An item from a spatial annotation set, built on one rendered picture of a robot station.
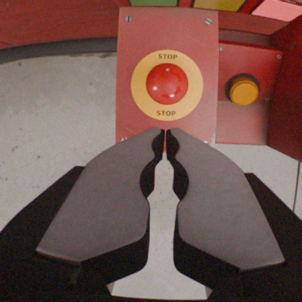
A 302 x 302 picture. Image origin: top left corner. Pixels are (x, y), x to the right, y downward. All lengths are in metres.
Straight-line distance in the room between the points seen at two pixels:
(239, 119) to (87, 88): 0.83
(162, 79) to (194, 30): 0.07
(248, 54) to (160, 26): 0.11
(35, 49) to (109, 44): 0.34
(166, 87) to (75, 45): 0.88
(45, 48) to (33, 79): 0.16
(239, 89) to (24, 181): 1.14
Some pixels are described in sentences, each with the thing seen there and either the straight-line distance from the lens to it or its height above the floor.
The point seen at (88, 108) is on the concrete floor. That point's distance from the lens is 1.08.
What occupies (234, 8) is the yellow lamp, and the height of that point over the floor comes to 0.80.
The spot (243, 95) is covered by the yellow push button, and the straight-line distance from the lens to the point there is 0.32.
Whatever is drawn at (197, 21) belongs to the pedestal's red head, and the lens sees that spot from 0.27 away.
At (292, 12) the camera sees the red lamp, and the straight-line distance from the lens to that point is 0.26.
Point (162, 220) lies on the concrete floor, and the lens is 1.16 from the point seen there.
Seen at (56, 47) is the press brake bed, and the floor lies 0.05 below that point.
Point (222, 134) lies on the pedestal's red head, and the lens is 0.34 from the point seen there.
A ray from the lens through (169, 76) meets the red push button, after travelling 0.23.
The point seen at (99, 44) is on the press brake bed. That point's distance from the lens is 1.05.
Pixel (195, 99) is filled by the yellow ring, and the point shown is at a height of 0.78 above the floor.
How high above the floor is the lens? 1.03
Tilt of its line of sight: 79 degrees down
